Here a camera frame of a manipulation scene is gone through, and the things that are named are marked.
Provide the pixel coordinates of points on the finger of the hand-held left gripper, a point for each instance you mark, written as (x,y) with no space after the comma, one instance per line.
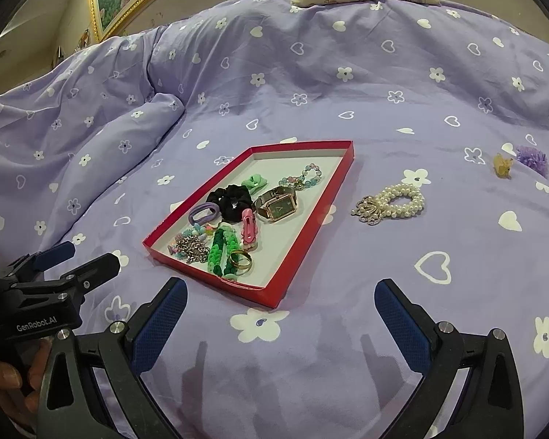
(96,270)
(55,254)

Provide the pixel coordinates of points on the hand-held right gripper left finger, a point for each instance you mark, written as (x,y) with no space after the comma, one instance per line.
(160,324)

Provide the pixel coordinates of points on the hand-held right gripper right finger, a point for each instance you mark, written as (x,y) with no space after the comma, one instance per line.
(402,324)

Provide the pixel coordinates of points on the green braided band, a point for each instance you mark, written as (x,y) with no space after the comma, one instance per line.
(217,247)

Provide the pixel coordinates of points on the pink hair clip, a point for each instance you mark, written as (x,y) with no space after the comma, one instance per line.
(248,233)

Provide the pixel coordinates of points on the red shallow box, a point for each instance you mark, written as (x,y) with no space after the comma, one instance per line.
(297,219)

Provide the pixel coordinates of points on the person's left hand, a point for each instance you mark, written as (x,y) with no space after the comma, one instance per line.
(9,384)

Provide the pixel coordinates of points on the purple flower print duvet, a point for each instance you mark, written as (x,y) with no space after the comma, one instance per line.
(73,123)

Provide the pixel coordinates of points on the black scrunchie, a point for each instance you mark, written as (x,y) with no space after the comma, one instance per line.
(224,199)

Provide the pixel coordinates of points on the gold wrist watch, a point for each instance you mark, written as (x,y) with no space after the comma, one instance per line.
(279,208)

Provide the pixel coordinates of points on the green hair bow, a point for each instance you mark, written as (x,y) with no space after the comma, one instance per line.
(255,184)

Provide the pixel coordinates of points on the small yellow hair clip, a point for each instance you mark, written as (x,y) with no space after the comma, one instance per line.
(503,165)

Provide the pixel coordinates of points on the purple flower hair clip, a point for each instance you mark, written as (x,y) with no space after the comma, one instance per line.
(530,158)

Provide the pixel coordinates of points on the purple flower print bedsheet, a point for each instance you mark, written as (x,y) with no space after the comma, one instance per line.
(347,100)

